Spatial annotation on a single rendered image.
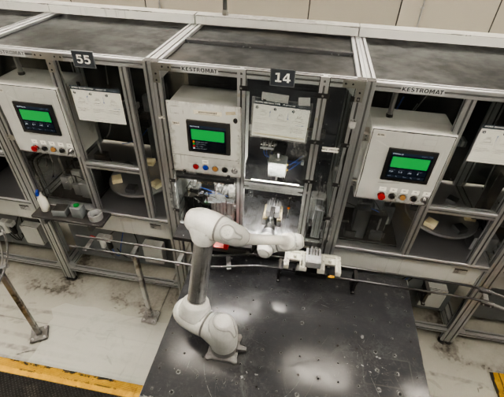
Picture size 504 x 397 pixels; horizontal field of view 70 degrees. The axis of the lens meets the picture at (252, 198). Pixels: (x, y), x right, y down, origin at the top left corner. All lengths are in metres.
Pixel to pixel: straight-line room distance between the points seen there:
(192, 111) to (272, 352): 1.43
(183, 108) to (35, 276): 2.37
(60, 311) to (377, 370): 2.50
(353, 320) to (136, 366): 1.62
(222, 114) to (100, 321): 2.06
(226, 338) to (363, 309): 0.94
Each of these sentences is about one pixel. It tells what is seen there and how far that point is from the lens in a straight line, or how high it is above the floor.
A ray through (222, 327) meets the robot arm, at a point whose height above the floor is 0.95.
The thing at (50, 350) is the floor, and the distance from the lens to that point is 3.32.
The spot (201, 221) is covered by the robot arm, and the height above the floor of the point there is 1.48.
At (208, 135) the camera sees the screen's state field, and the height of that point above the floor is 1.66.
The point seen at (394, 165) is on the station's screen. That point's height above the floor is 1.60.
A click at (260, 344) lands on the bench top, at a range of 2.25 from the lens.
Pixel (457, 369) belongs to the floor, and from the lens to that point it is 3.36.
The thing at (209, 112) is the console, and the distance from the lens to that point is 2.01.
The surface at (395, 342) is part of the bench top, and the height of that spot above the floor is 0.68.
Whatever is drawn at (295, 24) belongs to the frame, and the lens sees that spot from 2.60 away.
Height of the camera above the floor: 2.65
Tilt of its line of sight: 39 degrees down
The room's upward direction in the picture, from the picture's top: 2 degrees clockwise
